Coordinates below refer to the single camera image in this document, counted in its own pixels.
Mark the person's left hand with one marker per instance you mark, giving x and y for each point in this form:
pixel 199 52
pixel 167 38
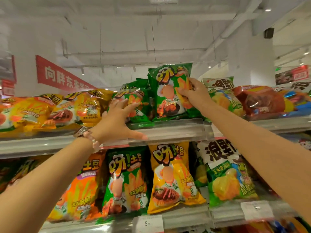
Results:
pixel 114 126

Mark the blue potato chips bag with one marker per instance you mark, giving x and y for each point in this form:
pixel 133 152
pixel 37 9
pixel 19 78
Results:
pixel 298 104

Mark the black smart watch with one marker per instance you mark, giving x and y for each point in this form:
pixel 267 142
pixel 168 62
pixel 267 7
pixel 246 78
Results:
pixel 81 131

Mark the red promotional sign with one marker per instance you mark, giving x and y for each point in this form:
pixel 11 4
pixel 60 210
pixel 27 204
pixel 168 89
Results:
pixel 298 73

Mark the grey metal shelf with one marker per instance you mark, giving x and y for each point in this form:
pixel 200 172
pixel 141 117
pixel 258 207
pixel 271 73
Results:
pixel 48 145
pixel 182 215

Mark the white price tag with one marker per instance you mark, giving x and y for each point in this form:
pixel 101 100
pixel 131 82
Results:
pixel 218 133
pixel 148 224
pixel 256 210

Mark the red hanging banner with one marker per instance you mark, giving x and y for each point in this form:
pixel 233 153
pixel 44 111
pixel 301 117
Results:
pixel 60 75

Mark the red Lay's chip bag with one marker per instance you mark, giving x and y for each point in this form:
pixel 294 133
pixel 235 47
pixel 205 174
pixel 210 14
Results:
pixel 260 101

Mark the person's left forearm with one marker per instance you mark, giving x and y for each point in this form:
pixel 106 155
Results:
pixel 36 191

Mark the black ceiling speaker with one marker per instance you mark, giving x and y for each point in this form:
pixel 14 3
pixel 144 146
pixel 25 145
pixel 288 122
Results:
pixel 269 33

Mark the person's right forearm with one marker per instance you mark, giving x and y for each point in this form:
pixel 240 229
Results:
pixel 267 157

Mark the person's right hand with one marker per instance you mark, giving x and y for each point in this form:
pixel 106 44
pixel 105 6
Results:
pixel 198 97

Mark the small red hanging sign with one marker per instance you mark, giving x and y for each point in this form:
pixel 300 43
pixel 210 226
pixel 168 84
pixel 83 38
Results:
pixel 8 87

